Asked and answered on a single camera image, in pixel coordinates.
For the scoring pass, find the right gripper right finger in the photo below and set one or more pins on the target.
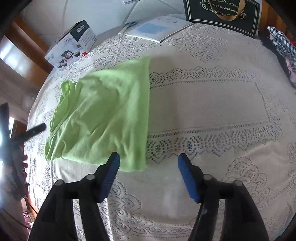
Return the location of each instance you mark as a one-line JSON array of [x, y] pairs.
[[242, 220]]

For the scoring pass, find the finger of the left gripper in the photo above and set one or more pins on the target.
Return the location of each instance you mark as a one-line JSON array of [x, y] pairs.
[[29, 134]]

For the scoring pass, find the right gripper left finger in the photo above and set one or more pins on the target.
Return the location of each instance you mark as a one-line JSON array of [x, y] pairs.
[[55, 220]]

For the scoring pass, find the green shirt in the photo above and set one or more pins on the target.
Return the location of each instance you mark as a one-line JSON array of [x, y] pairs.
[[106, 111]]

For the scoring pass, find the checkered clothes pile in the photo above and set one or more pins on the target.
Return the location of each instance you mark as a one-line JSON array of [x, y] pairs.
[[278, 43]]

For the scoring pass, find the person left hand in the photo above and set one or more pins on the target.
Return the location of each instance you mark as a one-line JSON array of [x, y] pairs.
[[14, 160]]

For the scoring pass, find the tea set cardboard box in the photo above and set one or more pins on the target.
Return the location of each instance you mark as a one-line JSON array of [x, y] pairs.
[[71, 45]]

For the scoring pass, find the white booklet with blue patch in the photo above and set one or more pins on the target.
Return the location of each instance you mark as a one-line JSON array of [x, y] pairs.
[[159, 29]]

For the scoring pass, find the dark green gift bag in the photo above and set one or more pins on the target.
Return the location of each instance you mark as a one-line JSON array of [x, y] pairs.
[[239, 16]]

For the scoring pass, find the white wall switch panel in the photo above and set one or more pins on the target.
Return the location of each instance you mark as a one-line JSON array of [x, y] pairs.
[[130, 1]]

